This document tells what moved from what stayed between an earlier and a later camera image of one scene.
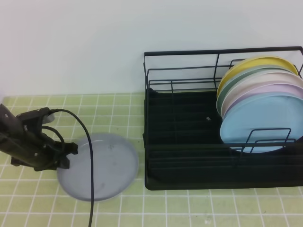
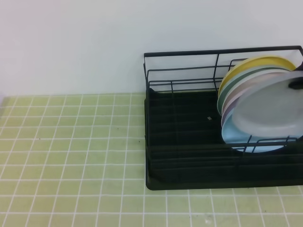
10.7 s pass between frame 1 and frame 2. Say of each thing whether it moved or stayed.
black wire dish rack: stayed
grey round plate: moved
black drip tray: stayed
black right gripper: moved
